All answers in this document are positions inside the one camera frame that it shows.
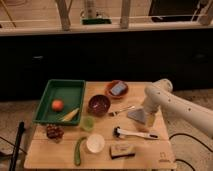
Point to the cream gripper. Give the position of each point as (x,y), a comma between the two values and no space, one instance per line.
(150,119)

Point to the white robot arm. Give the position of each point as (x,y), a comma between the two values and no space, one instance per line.
(159,94)

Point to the black pole stand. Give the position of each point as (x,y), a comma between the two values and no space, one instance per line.
(16,148)

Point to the bunch of dark grapes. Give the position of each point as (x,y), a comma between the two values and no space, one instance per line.
(54,132)

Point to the white black brush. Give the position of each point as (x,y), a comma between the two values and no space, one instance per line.
(118,132)

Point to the green base stand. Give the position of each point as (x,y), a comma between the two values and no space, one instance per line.
(94,21)

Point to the blue sponge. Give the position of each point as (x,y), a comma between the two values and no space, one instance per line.
(118,88)

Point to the dark red bowl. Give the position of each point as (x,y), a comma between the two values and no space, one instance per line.
(99,105)

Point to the light green cup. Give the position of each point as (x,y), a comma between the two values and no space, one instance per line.
(87,123)

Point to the white paper cup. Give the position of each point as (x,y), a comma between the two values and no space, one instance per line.
(95,143)

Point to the yellow corn cob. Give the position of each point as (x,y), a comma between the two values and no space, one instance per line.
(70,115)

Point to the blue-grey towel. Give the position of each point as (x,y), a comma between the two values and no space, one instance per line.
(138,115)

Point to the orange tomato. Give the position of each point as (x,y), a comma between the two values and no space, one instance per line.
(57,105)

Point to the green plastic tray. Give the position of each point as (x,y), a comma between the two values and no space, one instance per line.
(70,93)

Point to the wooden block eraser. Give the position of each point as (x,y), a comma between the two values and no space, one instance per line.
(122,150)

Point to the green cucumber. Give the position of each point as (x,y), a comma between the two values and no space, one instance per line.
(77,153)

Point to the orange-brown plate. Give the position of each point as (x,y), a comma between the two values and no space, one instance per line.
(110,85)

